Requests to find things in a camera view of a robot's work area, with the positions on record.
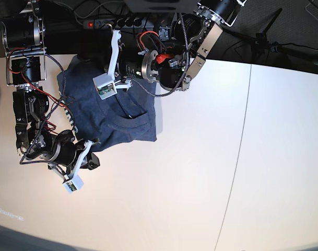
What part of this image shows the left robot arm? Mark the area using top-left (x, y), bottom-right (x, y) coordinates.
top-left (93, 1), bottom-right (246, 99)

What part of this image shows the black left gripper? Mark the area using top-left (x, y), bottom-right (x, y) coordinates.
top-left (116, 50), bottom-right (159, 83)

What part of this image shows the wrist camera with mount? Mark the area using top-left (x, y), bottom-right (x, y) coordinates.
top-left (92, 25), bottom-right (133, 103)
top-left (48, 139), bottom-right (99, 193)

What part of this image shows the aluminium frame post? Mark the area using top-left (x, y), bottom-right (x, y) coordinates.
top-left (158, 27), bottom-right (170, 41)

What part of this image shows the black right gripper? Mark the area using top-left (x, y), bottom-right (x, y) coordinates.
top-left (48, 130), bottom-right (100, 170)

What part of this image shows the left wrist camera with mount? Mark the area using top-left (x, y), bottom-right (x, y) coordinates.
top-left (92, 25), bottom-right (133, 103)

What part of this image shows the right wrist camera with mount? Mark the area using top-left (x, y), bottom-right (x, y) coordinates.
top-left (48, 139), bottom-right (99, 193)

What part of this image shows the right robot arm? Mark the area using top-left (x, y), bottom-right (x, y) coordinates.
top-left (0, 1), bottom-right (100, 174)

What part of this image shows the blue grey T-shirt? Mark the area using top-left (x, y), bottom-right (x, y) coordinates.
top-left (57, 55), bottom-right (157, 152)

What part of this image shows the white power strip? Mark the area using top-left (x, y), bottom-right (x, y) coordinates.
top-left (82, 16), bottom-right (149, 29)

